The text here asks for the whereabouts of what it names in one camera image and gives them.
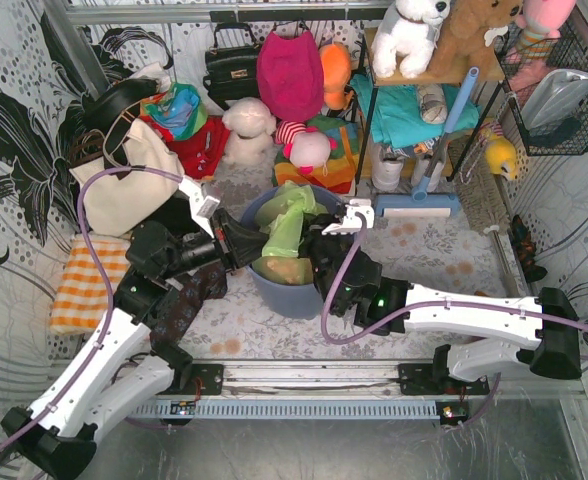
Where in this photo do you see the green plastic trash bag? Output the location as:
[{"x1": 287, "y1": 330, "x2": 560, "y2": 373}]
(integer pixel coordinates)
[{"x1": 250, "y1": 181, "x2": 328, "y2": 280}]

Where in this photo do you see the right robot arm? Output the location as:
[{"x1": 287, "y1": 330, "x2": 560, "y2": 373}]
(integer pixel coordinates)
[{"x1": 300, "y1": 214, "x2": 582, "y2": 383}]

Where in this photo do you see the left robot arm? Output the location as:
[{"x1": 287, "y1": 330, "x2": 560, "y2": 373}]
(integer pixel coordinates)
[{"x1": 1, "y1": 209, "x2": 269, "y2": 479}]

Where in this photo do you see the crumpled brown paper trash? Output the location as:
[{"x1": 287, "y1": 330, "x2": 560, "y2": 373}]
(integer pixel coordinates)
[{"x1": 263, "y1": 257, "x2": 312, "y2": 285}]

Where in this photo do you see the blue trash bin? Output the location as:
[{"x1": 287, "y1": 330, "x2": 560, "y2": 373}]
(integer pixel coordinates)
[{"x1": 241, "y1": 185, "x2": 339, "y2": 319}]

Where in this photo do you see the cream canvas tote bag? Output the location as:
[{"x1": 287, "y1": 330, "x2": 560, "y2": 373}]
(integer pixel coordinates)
[{"x1": 83, "y1": 120, "x2": 184, "y2": 237}]

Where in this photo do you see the dark patterned necktie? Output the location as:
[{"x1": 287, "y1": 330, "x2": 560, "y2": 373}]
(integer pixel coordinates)
[{"x1": 150, "y1": 262, "x2": 227, "y2": 349}]

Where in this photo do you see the red garment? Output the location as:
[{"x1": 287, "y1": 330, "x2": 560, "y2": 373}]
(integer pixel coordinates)
[{"x1": 167, "y1": 116, "x2": 230, "y2": 181}]

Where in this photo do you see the rainbow striped cloth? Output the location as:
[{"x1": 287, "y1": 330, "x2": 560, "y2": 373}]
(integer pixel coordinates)
[{"x1": 272, "y1": 115, "x2": 360, "y2": 194}]

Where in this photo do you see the white fluffy plush toy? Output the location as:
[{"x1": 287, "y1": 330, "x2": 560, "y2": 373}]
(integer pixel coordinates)
[{"x1": 222, "y1": 97, "x2": 276, "y2": 166}]

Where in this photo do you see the pink white striped plush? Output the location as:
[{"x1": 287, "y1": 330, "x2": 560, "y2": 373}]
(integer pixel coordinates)
[{"x1": 275, "y1": 121, "x2": 338, "y2": 175}]

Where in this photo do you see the colourful scarf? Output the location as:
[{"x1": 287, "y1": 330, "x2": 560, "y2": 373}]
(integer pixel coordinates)
[{"x1": 139, "y1": 83, "x2": 208, "y2": 142}]

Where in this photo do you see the black leather handbag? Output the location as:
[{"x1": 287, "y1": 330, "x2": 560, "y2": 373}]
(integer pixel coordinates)
[{"x1": 203, "y1": 22, "x2": 262, "y2": 111}]

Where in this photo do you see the teal cloth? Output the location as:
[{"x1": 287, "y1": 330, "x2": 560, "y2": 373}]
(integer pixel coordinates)
[{"x1": 350, "y1": 74, "x2": 480, "y2": 148}]

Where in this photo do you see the black hat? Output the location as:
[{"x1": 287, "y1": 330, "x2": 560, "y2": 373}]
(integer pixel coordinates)
[{"x1": 83, "y1": 78, "x2": 158, "y2": 133}]

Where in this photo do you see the orange white checkered towel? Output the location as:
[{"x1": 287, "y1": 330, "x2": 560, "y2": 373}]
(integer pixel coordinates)
[{"x1": 49, "y1": 233, "x2": 130, "y2": 335}]

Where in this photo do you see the patterned rolled pouch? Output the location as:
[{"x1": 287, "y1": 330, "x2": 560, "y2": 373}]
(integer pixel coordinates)
[{"x1": 416, "y1": 84, "x2": 448, "y2": 125}]

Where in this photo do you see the wooden metal shelf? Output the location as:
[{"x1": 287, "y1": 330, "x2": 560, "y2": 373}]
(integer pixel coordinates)
[{"x1": 356, "y1": 27, "x2": 505, "y2": 184}]

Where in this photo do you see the orange plush toy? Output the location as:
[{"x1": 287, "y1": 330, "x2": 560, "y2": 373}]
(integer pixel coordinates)
[{"x1": 319, "y1": 43, "x2": 352, "y2": 110}]

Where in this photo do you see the yellow plush toy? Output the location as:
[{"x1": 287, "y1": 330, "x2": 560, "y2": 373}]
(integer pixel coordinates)
[{"x1": 479, "y1": 123, "x2": 518, "y2": 181}]

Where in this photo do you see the white plush dog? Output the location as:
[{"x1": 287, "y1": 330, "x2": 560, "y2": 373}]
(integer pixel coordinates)
[{"x1": 372, "y1": 0, "x2": 451, "y2": 79}]

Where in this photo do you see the brown teddy bear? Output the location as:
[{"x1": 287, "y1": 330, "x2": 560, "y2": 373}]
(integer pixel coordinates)
[{"x1": 428, "y1": 0, "x2": 523, "y2": 80}]

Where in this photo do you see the silver pouch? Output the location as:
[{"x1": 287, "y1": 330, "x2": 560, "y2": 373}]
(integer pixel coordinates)
[{"x1": 521, "y1": 69, "x2": 588, "y2": 130}]

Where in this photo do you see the pink plush toy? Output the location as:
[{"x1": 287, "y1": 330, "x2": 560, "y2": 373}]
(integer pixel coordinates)
[{"x1": 509, "y1": 0, "x2": 576, "y2": 62}]

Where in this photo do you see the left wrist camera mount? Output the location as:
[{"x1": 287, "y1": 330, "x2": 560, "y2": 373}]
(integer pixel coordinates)
[{"x1": 178, "y1": 176, "x2": 221, "y2": 238}]

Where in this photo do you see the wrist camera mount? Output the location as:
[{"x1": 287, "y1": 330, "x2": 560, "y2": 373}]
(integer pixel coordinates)
[
  {"x1": 321, "y1": 198, "x2": 375, "y2": 235},
  {"x1": 178, "y1": 176, "x2": 221, "y2": 238}
]

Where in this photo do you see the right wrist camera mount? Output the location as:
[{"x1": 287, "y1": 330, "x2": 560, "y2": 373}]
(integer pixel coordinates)
[{"x1": 321, "y1": 198, "x2": 375, "y2": 235}]

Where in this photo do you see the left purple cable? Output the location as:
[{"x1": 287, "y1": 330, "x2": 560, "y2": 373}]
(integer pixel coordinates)
[{"x1": 0, "y1": 167, "x2": 185, "y2": 466}]

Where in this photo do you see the purple cable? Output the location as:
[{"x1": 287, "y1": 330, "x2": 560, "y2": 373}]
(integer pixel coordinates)
[
  {"x1": 0, "y1": 167, "x2": 185, "y2": 466},
  {"x1": 321, "y1": 213, "x2": 588, "y2": 431}
]

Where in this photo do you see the metal base rail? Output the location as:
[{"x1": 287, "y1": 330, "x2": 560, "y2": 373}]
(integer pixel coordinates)
[{"x1": 48, "y1": 357, "x2": 585, "y2": 421}]

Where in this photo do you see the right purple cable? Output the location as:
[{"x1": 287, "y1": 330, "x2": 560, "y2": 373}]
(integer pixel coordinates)
[{"x1": 321, "y1": 213, "x2": 588, "y2": 431}]

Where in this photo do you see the black wire basket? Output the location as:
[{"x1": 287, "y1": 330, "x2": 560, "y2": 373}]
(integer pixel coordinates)
[{"x1": 496, "y1": 22, "x2": 588, "y2": 156}]

